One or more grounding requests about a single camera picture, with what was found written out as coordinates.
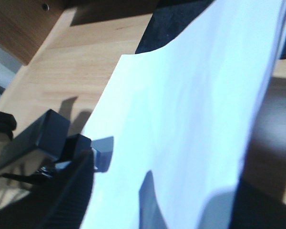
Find black monitor with stand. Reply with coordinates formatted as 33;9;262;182
61;0;286;61

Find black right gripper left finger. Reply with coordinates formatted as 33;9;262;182
0;151;94;229

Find white paper sheets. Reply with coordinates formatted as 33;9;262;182
81;0;286;229

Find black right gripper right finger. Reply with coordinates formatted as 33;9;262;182
138;170;286;229

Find wooden desk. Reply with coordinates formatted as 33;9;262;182
0;0;286;229

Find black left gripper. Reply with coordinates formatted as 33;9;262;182
0;112;17;140

